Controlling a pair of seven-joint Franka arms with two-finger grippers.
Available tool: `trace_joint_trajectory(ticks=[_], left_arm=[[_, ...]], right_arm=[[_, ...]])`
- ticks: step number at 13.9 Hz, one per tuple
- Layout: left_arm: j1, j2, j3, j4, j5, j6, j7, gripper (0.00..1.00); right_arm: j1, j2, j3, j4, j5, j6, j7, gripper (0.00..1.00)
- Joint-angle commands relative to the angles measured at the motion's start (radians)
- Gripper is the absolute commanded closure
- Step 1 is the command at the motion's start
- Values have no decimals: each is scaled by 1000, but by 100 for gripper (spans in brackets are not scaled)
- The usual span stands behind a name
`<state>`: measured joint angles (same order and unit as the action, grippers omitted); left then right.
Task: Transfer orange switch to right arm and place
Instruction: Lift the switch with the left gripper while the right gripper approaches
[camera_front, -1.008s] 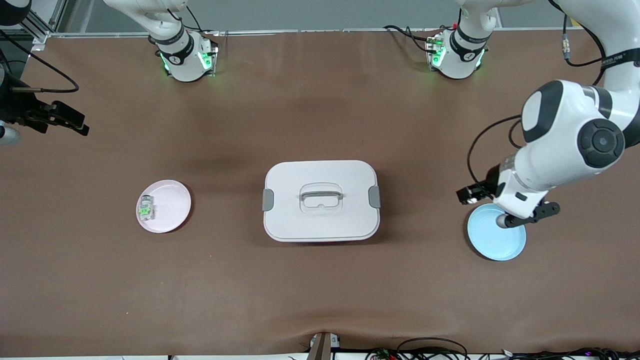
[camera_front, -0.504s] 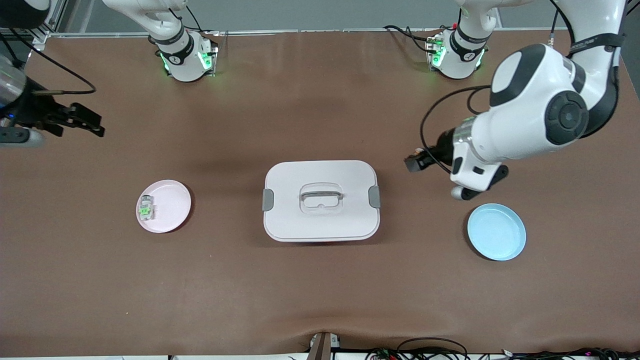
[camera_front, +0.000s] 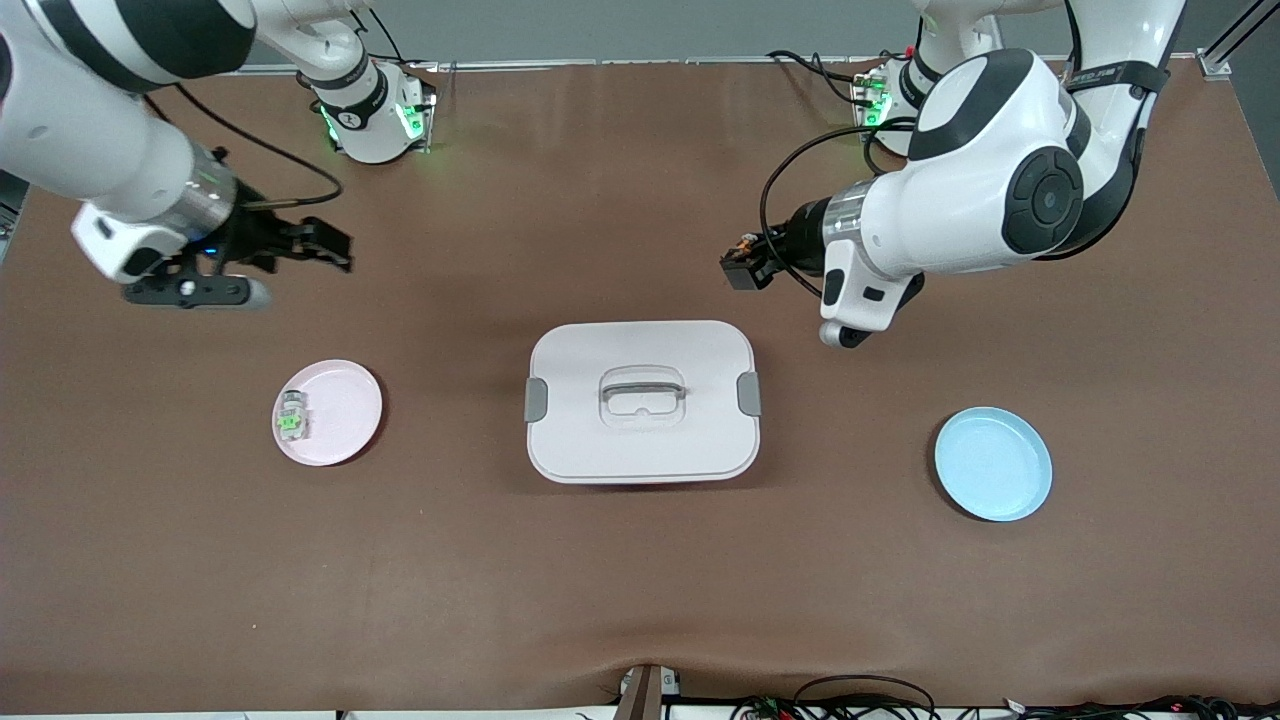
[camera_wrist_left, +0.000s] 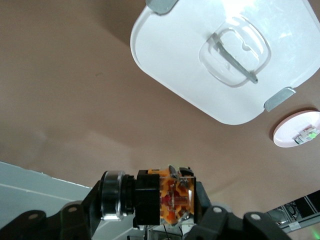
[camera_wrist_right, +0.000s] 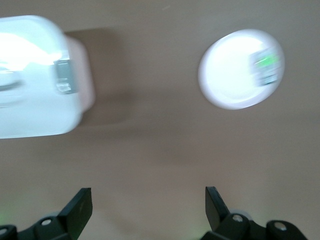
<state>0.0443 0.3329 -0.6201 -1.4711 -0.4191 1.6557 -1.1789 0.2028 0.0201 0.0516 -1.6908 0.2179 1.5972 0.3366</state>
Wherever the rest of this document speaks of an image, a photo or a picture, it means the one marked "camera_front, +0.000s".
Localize black right base cable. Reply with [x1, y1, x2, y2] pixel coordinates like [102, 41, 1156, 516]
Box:
[345, 10, 441, 111]

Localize metal table edge bracket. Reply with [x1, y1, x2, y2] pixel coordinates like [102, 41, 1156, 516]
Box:
[615, 663, 682, 720]

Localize black base cable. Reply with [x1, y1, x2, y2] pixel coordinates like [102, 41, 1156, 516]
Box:
[345, 10, 441, 111]
[766, 48, 886, 109]

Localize brown table mat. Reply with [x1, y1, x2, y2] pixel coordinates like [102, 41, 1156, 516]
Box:
[0, 55, 1280, 716]

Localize black looped cable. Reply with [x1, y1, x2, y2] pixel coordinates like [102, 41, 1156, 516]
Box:
[793, 674, 938, 720]

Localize pink round plate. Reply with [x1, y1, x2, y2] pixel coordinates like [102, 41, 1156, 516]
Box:
[272, 359, 384, 467]

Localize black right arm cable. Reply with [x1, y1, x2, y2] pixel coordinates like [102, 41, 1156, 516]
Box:
[140, 85, 344, 209]

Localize white lidded box grey latches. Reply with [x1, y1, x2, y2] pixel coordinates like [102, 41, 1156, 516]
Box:
[525, 320, 762, 486]

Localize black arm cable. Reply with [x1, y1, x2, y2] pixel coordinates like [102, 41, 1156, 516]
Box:
[140, 85, 344, 209]
[760, 118, 919, 299]

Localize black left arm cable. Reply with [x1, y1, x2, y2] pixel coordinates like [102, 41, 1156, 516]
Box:
[760, 118, 919, 299]

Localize silver table edge rail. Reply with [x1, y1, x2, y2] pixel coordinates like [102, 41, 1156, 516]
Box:
[240, 55, 1231, 79]

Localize black left base cable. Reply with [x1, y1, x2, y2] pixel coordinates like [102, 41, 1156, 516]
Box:
[766, 48, 886, 109]

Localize light blue round plate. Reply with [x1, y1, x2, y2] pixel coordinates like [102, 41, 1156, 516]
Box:
[934, 406, 1054, 523]

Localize tangled cable bundle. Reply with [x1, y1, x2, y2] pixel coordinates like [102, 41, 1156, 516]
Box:
[730, 693, 1280, 720]

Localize aluminium frame profile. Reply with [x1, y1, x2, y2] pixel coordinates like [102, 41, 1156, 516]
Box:
[1195, 0, 1280, 81]

